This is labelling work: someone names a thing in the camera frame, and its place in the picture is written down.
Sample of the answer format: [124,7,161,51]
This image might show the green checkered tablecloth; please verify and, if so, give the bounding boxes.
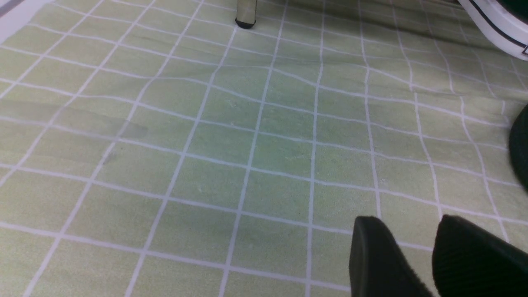
[0,0,527,297]

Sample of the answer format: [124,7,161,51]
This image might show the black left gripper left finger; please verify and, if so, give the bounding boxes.
[349,216,433,297]

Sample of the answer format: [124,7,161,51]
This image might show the metal shoe rack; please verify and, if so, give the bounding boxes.
[235,0,258,29]

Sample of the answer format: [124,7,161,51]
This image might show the black knit sneaker left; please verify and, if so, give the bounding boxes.
[508,106,528,191]

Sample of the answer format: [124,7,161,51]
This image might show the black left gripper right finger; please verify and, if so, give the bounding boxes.
[432,214,528,297]

